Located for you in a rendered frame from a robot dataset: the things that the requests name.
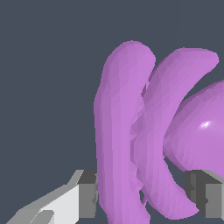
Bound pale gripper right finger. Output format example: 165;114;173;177
184;169;224;221

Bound purple lobed object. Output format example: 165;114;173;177
94;40;224;224

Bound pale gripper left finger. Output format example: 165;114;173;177
6;169;99;224

